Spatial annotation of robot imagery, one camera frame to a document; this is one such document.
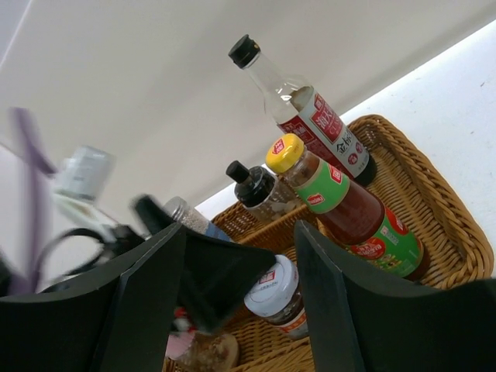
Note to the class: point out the red-white-lid spice jar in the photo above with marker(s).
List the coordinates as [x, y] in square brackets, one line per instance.
[277, 298]

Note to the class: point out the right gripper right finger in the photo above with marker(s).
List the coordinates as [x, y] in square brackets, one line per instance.
[363, 319]

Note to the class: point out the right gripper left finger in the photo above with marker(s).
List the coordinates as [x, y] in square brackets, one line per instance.
[116, 317]

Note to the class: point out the green-label yellow-cap sauce bottle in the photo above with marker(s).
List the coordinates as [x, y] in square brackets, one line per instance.
[357, 219]

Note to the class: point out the pink-cap spice shaker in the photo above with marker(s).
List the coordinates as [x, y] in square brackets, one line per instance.
[194, 351]

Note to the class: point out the silver-lid blue-label jar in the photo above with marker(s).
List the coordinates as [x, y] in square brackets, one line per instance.
[179, 210]

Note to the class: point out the tall red-label sauce bottle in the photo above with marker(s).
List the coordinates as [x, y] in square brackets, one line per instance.
[297, 107]

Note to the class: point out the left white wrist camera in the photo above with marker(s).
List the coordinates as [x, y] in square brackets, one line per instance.
[78, 186]

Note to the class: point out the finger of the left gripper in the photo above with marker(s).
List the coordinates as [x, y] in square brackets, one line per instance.
[217, 273]

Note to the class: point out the brown wicker divided tray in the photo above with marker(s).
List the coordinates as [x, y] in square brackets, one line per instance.
[410, 186]

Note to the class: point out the black-cap spice shaker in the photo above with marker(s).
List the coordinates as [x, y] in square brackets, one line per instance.
[261, 193]

